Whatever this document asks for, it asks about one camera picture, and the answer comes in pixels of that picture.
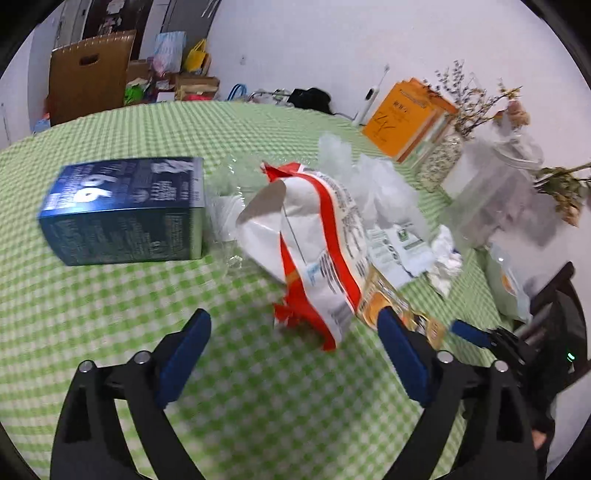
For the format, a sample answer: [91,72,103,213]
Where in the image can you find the small cardboard box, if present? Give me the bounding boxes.
[174,74,221,101]

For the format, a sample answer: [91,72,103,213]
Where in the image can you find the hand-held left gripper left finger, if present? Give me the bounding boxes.
[50,308,212,480]

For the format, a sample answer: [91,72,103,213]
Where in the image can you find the vase with dried roses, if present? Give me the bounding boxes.
[505,97,591,228]

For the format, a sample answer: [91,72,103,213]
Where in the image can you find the grey refrigerator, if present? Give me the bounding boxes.
[159,0,220,44]

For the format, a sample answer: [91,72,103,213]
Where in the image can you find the yellow bag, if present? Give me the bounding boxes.
[184,39,212,75]

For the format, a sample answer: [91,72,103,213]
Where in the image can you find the clear plastic jug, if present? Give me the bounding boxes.
[441,134,548,252]

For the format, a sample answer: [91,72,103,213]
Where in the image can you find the white and green wrapper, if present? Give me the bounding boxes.
[369,224,437,288]

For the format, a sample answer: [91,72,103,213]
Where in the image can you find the floral vase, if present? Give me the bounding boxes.
[414,131,464,192]

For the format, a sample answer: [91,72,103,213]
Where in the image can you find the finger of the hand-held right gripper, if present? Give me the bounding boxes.
[450,318,527,365]

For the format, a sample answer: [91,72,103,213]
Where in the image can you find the dark wooden chair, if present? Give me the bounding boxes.
[512,261,578,337]

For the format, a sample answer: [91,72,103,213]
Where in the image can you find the clear plastic bag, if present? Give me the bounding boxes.
[318,133,431,232]

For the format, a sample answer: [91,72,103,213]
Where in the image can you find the dark blue box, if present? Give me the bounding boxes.
[38,157,206,267]

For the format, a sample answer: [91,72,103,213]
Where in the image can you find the dried twigs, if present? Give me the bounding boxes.
[434,59,522,137]

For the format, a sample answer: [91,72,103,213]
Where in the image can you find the green bag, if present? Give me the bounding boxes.
[124,78,154,107]

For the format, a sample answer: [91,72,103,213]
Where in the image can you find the orange book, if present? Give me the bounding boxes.
[364,82,441,161]
[397,78,460,163]

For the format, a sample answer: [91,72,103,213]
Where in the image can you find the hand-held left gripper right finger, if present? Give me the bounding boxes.
[376,305,539,480]

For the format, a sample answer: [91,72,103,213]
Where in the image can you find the green checked tablecloth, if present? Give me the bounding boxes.
[0,99,513,480]

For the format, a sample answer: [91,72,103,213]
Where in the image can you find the black pouch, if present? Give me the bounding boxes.
[286,87,333,115]

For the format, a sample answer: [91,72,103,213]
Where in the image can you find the blue gift bag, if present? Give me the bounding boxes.
[154,31,186,75]

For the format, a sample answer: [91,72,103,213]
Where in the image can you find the dark entrance door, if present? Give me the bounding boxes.
[83,0,155,35]

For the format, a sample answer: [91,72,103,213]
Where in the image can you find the white tissue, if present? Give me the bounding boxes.
[426,225,465,297]

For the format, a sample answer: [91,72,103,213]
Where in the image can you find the small orange packet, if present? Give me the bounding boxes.
[359,270,448,352]

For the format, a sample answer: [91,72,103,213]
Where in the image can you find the white electric toothbrush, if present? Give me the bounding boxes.
[352,65,390,127]

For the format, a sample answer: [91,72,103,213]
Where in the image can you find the red and white snack bag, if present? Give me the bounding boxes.
[235,161,370,352]

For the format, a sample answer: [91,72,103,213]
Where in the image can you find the clear plastic packaging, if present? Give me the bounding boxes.
[203,154,264,271]

